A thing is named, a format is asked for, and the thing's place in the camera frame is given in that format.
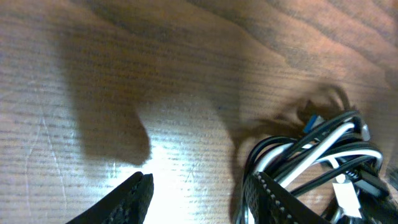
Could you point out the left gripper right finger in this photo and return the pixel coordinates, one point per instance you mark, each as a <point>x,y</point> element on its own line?
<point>268,203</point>

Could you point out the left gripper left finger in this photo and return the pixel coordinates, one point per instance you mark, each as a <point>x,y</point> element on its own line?
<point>127,203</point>

